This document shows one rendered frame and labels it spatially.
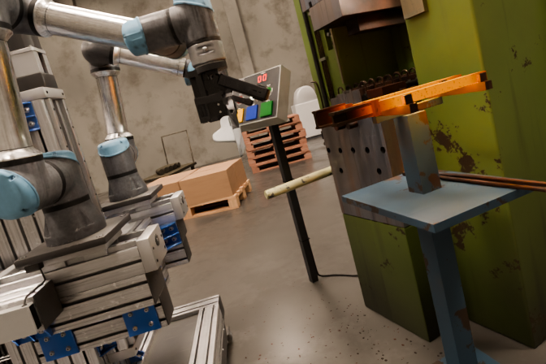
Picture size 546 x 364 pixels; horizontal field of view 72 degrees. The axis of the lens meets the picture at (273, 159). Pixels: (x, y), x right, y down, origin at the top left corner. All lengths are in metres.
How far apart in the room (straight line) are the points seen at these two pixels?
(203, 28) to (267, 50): 9.05
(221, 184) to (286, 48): 6.17
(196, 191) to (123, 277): 3.35
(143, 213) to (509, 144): 1.30
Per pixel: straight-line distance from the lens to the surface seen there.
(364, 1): 1.61
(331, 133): 1.61
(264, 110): 1.86
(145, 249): 1.05
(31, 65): 1.40
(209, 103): 0.81
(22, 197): 0.96
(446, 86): 0.95
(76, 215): 1.10
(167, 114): 9.85
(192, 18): 0.82
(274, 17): 10.04
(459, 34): 1.36
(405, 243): 1.50
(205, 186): 4.35
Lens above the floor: 1.02
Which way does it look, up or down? 8 degrees down
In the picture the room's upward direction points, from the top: 15 degrees counter-clockwise
